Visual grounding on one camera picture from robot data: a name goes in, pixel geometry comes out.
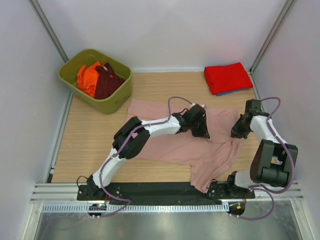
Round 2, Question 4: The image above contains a pink t shirt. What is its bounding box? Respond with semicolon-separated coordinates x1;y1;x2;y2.
138;107;242;193

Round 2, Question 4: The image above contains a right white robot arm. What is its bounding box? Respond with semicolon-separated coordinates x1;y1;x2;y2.
225;97;298;198

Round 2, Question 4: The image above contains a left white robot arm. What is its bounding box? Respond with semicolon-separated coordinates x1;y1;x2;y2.
86;103;210;200

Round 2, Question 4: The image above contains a folded blue t shirt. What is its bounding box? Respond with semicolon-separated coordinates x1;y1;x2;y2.
216;88;251;97

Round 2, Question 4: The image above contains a folded red t shirt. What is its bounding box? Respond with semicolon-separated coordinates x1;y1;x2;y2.
203;62;253;95

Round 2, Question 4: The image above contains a maroon t shirt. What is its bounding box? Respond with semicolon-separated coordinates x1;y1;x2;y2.
94;62;125;100

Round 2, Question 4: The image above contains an orange t shirt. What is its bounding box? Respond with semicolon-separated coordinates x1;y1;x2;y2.
76;61;102;98

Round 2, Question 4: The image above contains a green plastic bin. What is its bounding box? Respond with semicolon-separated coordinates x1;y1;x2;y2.
58;49;133;115

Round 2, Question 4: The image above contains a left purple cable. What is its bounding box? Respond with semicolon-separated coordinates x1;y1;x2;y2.
98;96;197;216

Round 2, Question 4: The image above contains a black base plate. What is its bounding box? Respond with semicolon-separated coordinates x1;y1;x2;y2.
76;181;256;203

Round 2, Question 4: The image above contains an aluminium frame rail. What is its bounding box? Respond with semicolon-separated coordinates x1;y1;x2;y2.
29;181;304;204

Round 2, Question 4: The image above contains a right aluminium corner post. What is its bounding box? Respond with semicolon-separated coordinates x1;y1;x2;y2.
249;0;297;73

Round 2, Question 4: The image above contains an aluminium corner post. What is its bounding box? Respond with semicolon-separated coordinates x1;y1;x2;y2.
249;0;297;73
29;0;69;63

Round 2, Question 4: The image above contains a slotted cable duct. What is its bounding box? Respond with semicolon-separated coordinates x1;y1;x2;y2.
42;202;229;214

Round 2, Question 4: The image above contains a left aluminium corner post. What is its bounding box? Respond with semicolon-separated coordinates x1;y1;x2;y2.
29;0;69;63

